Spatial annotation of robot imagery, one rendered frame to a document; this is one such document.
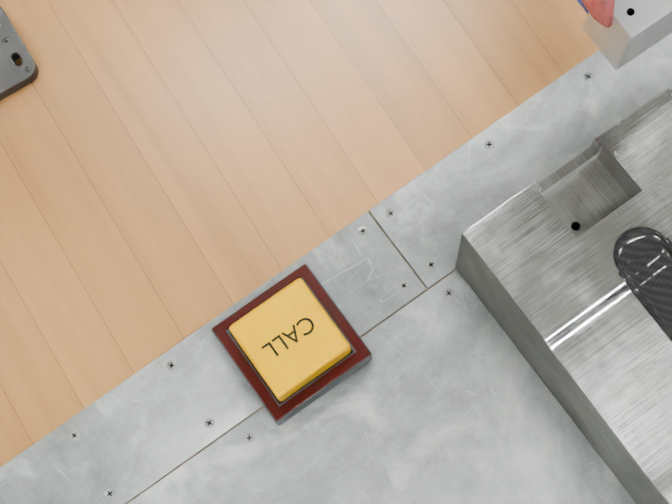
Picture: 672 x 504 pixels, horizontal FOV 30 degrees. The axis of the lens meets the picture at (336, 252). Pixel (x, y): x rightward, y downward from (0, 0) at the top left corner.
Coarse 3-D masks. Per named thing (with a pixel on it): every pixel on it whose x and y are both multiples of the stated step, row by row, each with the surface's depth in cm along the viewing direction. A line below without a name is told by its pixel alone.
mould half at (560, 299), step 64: (640, 128) 81; (640, 192) 80; (512, 256) 79; (576, 256) 79; (512, 320) 82; (576, 320) 78; (640, 320) 78; (576, 384) 78; (640, 384) 77; (640, 448) 76
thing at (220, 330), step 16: (304, 272) 87; (272, 288) 86; (320, 288) 86; (256, 304) 86; (224, 320) 86; (336, 320) 86; (224, 336) 86; (352, 336) 85; (240, 352) 85; (368, 352) 85; (240, 368) 85; (336, 368) 85; (256, 384) 85; (320, 384) 85; (272, 400) 84; (288, 400) 84; (304, 400) 84
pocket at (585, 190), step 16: (592, 144) 82; (576, 160) 82; (592, 160) 83; (608, 160) 82; (560, 176) 82; (576, 176) 83; (592, 176) 83; (608, 176) 83; (624, 176) 81; (544, 192) 82; (560, 192) 83; (576, 192) 83; (592, 192) 83; (608, 192) 83; (624, 192) 83; (560, 208) 83; (576, 208) 83; (592, 208) 83; (608, 208) 82; (576, 224) 83; (592, 224) 82
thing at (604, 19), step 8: (584, 0) 76; (592, 0) 76; (600, 0) 73; (608, 0) 73; (592, 8) 76; (600, 8) 75; (608, 8) 74; (592, 16) 77; (600, 16) 76; (608, 16) 75; (608, 24) 76
